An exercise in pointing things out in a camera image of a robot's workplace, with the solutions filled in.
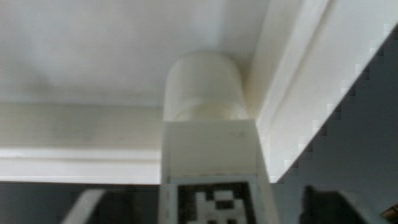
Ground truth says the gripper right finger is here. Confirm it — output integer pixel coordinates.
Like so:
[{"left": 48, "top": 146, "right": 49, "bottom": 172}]
[{"left": 300, "top": 185, "right": 398, "bottom": 224}]

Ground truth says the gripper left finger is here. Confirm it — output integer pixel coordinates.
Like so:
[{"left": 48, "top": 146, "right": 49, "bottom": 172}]
[{"left": 58, "top": 187, "right": 160, "bottom": 224}]

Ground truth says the white table leg with tag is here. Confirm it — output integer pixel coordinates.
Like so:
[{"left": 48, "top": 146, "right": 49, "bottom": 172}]
[{"left": 158, "top": 52, "right": 280, "bottom": 224}]

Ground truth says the white square table top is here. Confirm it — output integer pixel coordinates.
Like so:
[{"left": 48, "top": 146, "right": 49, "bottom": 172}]
[{"left": 0, "top": 0, "right": 398, "bottom": 184}]

